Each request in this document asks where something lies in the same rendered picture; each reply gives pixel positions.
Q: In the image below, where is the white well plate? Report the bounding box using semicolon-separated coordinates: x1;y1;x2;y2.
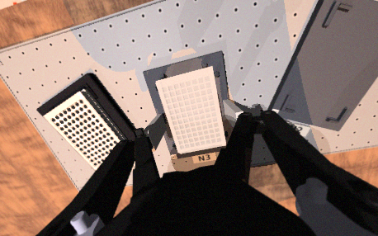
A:
156;66;226;154
44;89;127;170

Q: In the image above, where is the black rectangular frame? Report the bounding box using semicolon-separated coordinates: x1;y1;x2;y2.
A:
36;73;135;142

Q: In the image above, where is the tan label reading n3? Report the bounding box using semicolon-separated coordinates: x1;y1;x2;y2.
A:
192;153;216;163

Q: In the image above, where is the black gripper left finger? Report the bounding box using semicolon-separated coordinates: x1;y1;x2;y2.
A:
36;114;167;236

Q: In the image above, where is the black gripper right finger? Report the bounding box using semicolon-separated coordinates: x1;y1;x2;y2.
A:
196;99;378;236

